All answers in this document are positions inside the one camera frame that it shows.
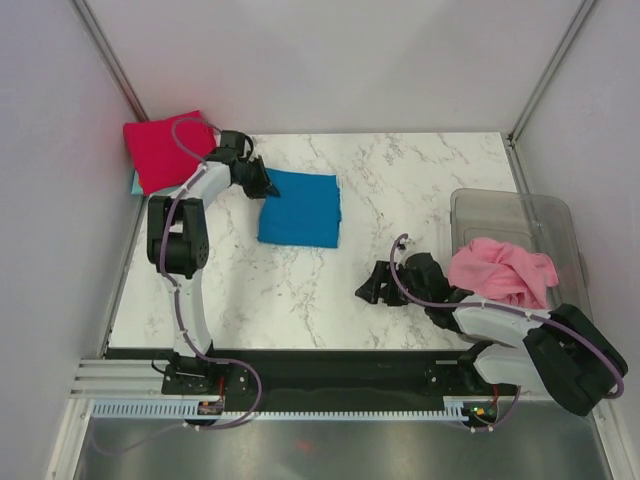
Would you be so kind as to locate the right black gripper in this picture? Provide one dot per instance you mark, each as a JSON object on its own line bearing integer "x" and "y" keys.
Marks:
{"x": 370, "y": 289}

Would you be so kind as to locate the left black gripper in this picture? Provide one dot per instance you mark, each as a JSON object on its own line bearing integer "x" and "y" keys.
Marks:
{"x": 260, "y": 188}

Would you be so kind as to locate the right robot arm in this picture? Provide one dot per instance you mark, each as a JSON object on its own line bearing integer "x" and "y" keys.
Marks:
{"x": 558, "y": 352}

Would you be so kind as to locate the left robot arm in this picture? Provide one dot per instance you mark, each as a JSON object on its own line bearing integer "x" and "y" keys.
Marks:
{"x": 177, "y": 233}

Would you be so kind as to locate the folded red t-shirt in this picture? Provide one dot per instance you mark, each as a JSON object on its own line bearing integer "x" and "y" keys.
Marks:
{"x": 160, "y": 162}

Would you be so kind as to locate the pink t-shirt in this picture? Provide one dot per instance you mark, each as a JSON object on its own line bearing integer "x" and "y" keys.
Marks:
{"x": 503, "y": 272}

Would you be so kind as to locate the folded light blue t-shirt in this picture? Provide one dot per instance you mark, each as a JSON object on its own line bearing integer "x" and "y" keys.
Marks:
{"x": 136, "y": 188}

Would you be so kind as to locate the clear plastic bin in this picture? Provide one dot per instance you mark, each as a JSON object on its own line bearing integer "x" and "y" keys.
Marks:
{"x": 537, "y": 223}

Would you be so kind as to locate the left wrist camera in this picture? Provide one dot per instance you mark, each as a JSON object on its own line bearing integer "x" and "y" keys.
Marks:
{"x": 239, "y": 142}

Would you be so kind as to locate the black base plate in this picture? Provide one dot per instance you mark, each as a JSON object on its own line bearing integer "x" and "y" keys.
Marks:
{"x": 330, "y": 380}

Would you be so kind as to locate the white cable duct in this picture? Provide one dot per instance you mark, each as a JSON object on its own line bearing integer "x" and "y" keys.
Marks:
{"x": 193, "y": 410}

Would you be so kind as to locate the left aluminium frame post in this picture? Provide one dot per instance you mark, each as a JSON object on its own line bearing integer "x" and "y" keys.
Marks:
{"x": 99, "y": 39}

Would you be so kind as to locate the aluminium frame post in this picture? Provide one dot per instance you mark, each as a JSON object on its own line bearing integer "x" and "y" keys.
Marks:
{"x": 577, "y": 23}
{"x": 99, "y": 39}

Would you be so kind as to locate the aluminium rail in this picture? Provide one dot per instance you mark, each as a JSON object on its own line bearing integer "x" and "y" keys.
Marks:
{"x": 116, "y": 379}

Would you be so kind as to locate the right aluminium frame post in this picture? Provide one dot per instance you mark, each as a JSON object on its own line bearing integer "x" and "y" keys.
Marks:
{"x": 577, "y": 23}

